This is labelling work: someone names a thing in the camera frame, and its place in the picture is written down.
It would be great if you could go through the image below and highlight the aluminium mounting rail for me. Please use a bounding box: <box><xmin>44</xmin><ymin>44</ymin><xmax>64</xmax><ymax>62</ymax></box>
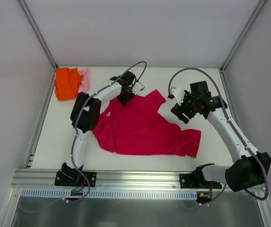
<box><xmin>10</xmin><ymin>169</ymin><xmax>266</xmax><ymax>191</ymax></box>

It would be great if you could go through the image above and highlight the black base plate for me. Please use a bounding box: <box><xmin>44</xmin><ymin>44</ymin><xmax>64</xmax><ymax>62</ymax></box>
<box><xmin>179</xmin><ymin>173</ymin><xmax>222</xmax><ymax>189</ymax></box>
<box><xmin>54</xmin><ymin>171</ymin><xmax>96</xmax><ymax>187</ymax></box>

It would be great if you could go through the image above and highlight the red t shirt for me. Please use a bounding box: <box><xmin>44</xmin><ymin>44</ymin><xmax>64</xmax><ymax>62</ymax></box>
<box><xmin>93</xmin><ymin>90</ymin><xmax>201</xmax><ymax>157</ymax></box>

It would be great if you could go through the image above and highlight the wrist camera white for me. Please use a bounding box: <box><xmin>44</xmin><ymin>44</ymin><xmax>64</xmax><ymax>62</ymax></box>
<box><xmin>133</xmin><ymin>82</ymin><xmax>145</xmax><ymax>93</ymax></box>
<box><xmin>168</xmin><ymin>86</ymin><xmax>185</xmax><ymax>105</ymax></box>

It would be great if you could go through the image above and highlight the right aluminium frame post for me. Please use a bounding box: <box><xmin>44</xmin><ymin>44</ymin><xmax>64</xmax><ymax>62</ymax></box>
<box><xmin>219</xmin><ymin>0</ymin><xmax>268</xmax><ymax>71</ymax></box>

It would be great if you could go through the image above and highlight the left aluminium frame post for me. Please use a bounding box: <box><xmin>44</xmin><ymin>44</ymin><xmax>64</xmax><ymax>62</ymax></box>
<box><xmin>17</xmin><ymin>0</ymin><xmax>58</xmax><ymax>69</ymax></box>

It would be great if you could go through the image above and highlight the white slotted cable duct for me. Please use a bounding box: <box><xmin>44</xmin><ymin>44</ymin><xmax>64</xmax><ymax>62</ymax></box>
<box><xmin>21</xmin><ymin>188</ymin><xmax>197</xmax><ymax>201</ymax></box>

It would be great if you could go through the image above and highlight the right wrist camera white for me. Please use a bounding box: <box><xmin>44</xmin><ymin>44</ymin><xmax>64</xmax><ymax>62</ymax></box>
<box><xmin>168</xmin><ymin>86</ymin><xmax>185</xmax><ymax>105</ymax></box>

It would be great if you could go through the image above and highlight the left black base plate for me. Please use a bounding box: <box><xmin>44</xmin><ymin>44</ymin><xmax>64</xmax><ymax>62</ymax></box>
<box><xmin>54</xmin><ymin>171</ymin><xmax>96</xmax><ymax>187</ymax></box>

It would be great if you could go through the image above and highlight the pink t shirt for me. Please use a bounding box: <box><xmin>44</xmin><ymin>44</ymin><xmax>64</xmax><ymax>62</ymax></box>
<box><xmin>77</xmin><ymin>68</ymin><xmax>91</xmax><ymax>93</ymax></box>

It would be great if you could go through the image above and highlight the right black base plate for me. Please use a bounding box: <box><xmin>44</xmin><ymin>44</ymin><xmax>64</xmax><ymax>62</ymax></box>
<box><xmin>179</xmin><ymin>173</ymin><xmax>222</xmax><ymax>189</ymax></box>

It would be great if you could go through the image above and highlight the aluminium frame post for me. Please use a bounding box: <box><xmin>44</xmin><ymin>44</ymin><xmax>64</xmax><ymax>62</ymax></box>
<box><xmin>17</xmin><ymin>0</ymin><xmax>58</xmax><ymax>69</ymax></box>
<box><xmin>219</xmin><ymin>0</ymin><xmax>268</xmax><ymax>71</ymax></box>

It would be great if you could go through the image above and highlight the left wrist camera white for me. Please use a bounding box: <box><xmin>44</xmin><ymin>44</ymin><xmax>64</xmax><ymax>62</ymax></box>
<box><xmin>133</xmin><ymin>82</ymin><xmax>145</xmax><ymax>93</ymax></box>

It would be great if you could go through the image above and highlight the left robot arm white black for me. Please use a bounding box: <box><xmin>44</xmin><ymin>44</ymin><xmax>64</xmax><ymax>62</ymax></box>
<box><xmin>56</xmin><ymin>71</ymin><xmax>137</xmax><ymax>186</ymax></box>

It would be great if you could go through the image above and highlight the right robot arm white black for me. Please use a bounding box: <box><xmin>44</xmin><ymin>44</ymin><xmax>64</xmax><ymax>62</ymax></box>
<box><xmin>168</xmin><ymin>81</ymin><xmax>271</xmax><ymax>192</ymax></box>

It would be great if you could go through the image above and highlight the orange t shirt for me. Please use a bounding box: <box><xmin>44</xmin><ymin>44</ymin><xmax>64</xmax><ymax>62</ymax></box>
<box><xmin>54</xmin><ymin>67</ymin><xmax>80</xmax><ymax>101</ymax></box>

